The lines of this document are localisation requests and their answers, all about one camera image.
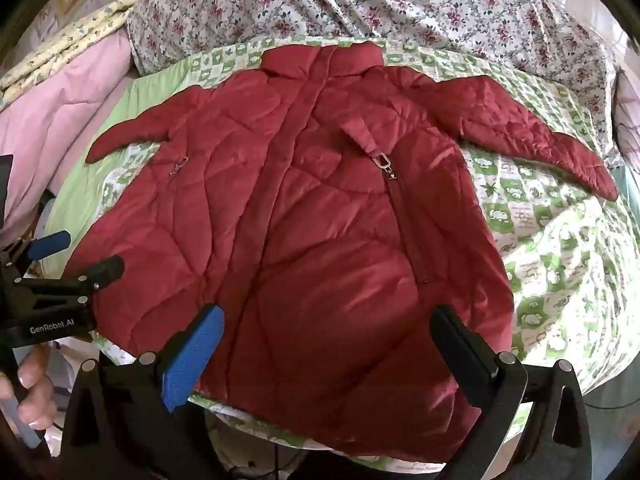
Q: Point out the teal cloth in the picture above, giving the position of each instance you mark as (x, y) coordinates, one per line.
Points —
(629, 187)

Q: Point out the plain green pillow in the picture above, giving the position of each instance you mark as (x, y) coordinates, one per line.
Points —
(125, 105)

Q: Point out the pink quilt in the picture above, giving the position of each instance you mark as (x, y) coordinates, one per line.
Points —
(60, 110)

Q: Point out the yellow floral quilt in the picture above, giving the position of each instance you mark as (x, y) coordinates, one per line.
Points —
(65, 40)

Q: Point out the green checked blanket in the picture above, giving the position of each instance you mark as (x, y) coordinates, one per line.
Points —
(550, 260)

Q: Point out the red puffer jacket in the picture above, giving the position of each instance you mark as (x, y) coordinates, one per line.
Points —
(310, 240)

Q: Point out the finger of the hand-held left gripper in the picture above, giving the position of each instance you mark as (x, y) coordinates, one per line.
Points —
(102, 270)
(50, 243)

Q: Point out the person's left hand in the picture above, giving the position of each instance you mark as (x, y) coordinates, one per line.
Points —
(32, 372)

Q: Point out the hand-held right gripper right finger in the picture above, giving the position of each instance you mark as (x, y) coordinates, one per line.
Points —
(462, 347)

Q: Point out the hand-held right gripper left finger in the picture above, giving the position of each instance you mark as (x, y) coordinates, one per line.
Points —
(195, 355)

